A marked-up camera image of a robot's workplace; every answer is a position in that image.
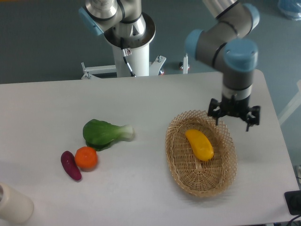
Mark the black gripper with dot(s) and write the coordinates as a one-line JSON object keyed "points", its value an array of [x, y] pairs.
{"points": [[235, 108]]}

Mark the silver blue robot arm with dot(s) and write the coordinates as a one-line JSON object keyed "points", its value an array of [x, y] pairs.
{"points": [[224, 47]]}

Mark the woven wicker basket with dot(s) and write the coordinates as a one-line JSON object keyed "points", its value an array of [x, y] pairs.
{"points": [[196, 177]]}

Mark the black device at table edge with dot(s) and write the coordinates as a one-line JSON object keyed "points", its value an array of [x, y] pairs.
{"points": [[293, 201]]}

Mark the blue bag in background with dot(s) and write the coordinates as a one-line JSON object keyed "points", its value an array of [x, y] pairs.
{"points": [[290, 8]]}

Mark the green bok choy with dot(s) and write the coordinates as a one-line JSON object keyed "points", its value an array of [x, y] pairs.
{"points": [[101, 134]]}

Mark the orange tangerine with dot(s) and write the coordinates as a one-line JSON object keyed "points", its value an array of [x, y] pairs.
{"points": [[86, 158]]}

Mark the purple sweet potato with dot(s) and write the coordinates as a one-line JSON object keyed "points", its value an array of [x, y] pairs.
{"points": [[69, 165]]}

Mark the cream cylindrical bottle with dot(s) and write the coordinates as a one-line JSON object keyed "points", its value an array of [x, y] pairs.
{"points": [[15, 207]]}

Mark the white frame bar right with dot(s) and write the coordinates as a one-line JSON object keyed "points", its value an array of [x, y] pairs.
{"points": [[292, 105]]}

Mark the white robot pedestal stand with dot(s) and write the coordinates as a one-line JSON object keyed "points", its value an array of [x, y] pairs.
{"points": [[129, 62]]}

